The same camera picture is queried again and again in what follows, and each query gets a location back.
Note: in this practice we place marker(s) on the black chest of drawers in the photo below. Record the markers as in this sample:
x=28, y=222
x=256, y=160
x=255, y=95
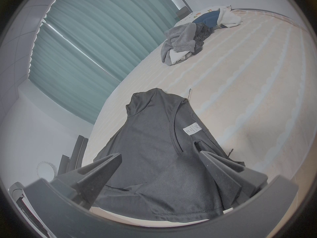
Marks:
x=79, y=152

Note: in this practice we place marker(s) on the pile of clothes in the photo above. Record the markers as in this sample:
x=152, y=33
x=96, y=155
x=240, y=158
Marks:
x=183, y=38

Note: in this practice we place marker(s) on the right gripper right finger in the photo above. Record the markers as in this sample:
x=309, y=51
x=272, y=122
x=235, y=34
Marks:
x=227, y=180

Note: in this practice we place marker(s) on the bed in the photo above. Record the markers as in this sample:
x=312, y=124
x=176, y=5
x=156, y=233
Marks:
x=247, y=83

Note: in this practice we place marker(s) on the blue-green curtain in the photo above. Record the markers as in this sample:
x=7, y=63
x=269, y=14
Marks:
x=71, y=78
x=106, y=26

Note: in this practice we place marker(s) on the black T-shirt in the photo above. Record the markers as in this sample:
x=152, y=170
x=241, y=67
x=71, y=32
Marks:
x=153, y=152

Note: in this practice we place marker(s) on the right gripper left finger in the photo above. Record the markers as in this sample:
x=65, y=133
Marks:
x=96, y=180

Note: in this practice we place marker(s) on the round white mirror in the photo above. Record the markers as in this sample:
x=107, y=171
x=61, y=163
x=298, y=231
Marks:
x=45, y=170

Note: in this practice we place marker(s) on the white printed pillow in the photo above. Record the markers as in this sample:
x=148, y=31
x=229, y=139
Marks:
x=184, y=18

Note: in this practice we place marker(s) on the grey bedside table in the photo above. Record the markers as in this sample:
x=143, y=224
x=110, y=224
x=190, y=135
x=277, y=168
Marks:
x=182, y=12

